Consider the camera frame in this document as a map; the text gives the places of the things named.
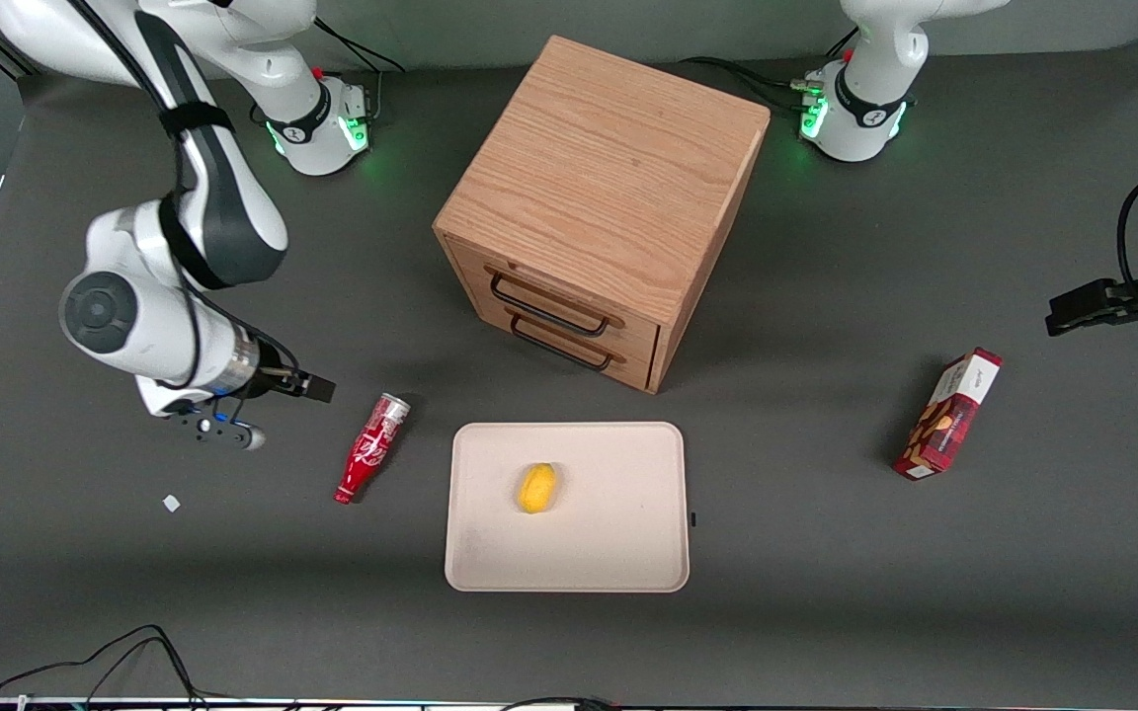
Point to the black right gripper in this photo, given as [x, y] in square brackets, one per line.
[278, 376]

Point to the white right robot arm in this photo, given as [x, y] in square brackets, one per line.
[134, 316]

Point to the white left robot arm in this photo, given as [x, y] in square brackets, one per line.
[860, 109]

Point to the beige plastic tray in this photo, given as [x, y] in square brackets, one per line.
[609, 523]

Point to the red cookie box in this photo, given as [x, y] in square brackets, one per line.
[944, 420]

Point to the yellow lemon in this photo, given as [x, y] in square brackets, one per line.
[536, 488]

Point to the wooden drawer front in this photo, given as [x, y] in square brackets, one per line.
[633, 373]
[640, 341]

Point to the wooden drawer cabinet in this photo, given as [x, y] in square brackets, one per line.
[609, 168]

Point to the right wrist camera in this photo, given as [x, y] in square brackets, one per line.
[218, 430]

